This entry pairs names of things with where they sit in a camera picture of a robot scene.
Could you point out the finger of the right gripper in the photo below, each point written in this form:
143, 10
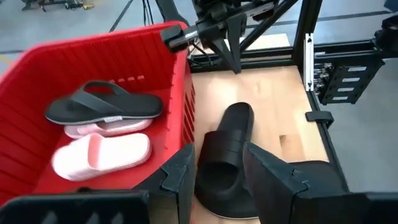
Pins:
222, 46
237, 43

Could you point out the black floor stand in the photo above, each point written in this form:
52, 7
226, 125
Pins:
46, 3

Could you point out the black control box with labels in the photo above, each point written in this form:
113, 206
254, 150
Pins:
339, 73

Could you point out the black plastic frame clip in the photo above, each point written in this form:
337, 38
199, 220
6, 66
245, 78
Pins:
320, 116

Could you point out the silver aluminium bracket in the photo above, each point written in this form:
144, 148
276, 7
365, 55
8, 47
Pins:
308, 62

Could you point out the black slide sandal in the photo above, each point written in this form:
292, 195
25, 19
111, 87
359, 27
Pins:
224, 146

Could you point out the pink slide sandal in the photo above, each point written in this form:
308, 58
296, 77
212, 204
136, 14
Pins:
118, 155
118, 127

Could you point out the black flip-flop sandal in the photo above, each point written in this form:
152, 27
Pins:
124, 105

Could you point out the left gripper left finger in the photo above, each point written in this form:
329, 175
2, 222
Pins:
183, 174

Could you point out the black aluminium table frame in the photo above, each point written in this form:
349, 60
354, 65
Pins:
303, 18

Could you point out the red plastic bin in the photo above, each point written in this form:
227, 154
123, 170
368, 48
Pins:
140, 53

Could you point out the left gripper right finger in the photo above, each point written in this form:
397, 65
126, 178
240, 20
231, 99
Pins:
273, 193

